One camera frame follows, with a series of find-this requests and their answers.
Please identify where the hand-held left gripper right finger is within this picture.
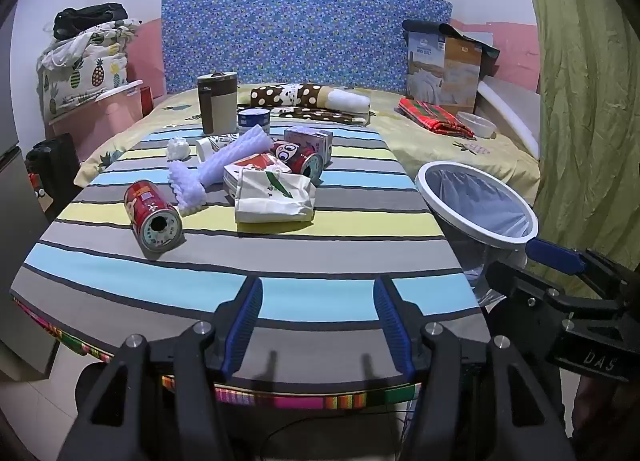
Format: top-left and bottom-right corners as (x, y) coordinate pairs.
(375, 275), (576, 461)

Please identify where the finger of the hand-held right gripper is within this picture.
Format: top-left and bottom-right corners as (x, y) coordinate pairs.
(487, 259), (551, 302)
(527, 238), (640, 292)

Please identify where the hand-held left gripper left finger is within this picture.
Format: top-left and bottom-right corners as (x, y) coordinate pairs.
(64, 278), (264, 461)

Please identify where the white trash bin with liner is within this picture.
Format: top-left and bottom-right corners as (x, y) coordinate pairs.
(415, 161), (540, 304)

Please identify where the white carton with green leaf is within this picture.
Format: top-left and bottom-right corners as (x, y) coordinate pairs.
(234, 168), (317, 223)

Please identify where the red drink can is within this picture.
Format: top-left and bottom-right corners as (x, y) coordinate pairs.
(124, 180), (182, 254)

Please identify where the short white foam net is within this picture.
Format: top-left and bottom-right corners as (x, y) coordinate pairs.
(167, 160), (208, 217)

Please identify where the red white drink carton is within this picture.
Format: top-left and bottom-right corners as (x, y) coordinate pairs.
(222, 154), (293, 197)

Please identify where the long white foam net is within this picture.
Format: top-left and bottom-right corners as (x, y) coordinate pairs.
(197, 125), (273, 187)

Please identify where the red cartoon face can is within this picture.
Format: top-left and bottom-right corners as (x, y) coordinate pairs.
(270, 140), (323, 179)

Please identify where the white tissue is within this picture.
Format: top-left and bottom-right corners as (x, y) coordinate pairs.
(166, 138), (192, 161)

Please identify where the pink strawberry milk carton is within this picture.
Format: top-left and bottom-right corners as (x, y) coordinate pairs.
(284, 125), (333, 164)

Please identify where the blue white yogurt cup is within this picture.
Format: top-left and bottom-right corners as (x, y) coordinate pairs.
(237, 108), (271, 138)

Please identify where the striped table cloth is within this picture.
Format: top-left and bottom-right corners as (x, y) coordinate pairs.
(9, 125), (493, 412)

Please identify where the yellow bed sheet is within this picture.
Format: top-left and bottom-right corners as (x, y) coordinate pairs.
(75, 86), (542, 207)

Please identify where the white foam board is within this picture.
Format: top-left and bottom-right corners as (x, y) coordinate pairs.
(477, 76), (542, 159)

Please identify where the white plastic bowl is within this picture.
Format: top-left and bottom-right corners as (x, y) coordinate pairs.
(456, 111), (496, 138)

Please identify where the green curtain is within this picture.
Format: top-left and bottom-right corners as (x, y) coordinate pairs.
(517, 0), (640, 252)

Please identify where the red plaid cloth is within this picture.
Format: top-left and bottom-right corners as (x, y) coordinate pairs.
(397, 98), (475, 138)

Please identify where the cardboard quilt box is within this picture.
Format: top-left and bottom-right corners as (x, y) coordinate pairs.
(406, 31), (483, 114)

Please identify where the dark cloth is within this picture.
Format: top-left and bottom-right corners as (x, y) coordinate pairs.
(402, 18), (501, 79)

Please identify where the brown beige thermos jug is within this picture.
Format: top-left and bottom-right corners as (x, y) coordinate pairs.
(196, 71), (238, 134)

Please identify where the brown polka dot blanket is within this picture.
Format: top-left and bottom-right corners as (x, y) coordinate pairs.
(249, 82), (372, 127)

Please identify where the grey cabinet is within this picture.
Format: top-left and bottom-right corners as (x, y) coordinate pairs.
(0, 141), (56, 377)

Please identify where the pink storage box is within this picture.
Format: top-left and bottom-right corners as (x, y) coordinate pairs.
(46, 80), (146, 162)

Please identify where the pineapple print quilt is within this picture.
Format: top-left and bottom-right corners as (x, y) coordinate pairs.
(37, 18), (143, 119)

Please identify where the blue floral headboard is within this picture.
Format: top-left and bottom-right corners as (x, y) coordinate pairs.
(161, 0), (453, 94)

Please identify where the black bag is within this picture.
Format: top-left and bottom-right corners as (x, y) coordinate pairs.
(52, 2), (128, 40)

